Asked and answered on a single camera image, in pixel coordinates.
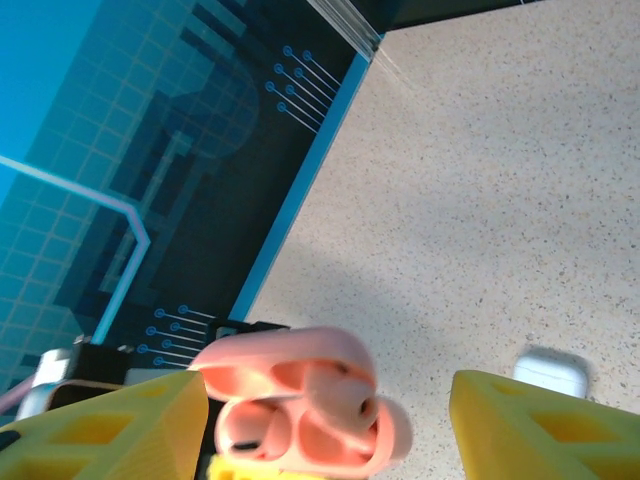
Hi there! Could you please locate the aluminium frame post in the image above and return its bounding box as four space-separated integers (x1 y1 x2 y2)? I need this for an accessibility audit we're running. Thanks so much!
304 0 387 54

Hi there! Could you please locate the pink wireless earbud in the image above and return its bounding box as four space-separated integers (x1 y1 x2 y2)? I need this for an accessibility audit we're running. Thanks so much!
299 364 381 437
224 402 296 460

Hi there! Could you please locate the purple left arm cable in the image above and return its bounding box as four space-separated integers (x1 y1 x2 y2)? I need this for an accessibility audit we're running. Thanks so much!
0 377 39 414

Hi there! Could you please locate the pink earbud charging case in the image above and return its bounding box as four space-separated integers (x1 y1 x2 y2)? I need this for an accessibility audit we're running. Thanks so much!
188 325 415 477

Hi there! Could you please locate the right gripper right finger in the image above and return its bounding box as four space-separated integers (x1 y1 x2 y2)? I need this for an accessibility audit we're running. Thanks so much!
448 369 640 480

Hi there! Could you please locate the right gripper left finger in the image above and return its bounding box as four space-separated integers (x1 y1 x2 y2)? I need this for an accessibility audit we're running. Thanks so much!
0 369 210 480

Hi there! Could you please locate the white earbud charging case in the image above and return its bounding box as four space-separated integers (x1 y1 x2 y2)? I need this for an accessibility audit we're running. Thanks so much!
513 347 590 401

